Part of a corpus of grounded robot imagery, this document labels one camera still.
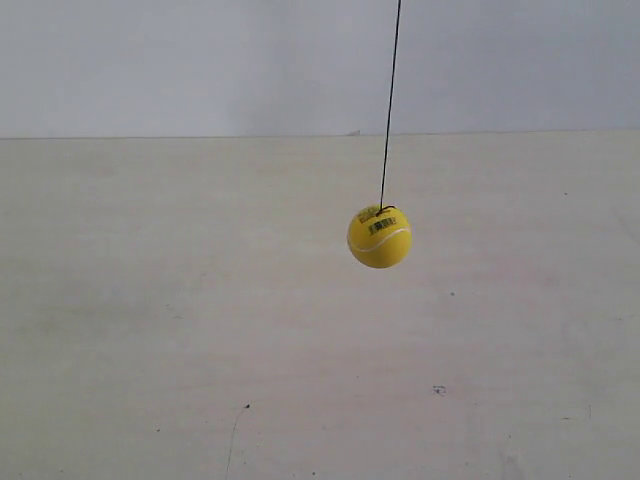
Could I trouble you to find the black hanging string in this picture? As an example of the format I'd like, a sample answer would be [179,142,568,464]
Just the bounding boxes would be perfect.
[377,0,403,214]

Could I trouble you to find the yellow tennis ball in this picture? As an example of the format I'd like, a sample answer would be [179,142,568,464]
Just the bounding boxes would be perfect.
[347,205,412,269]

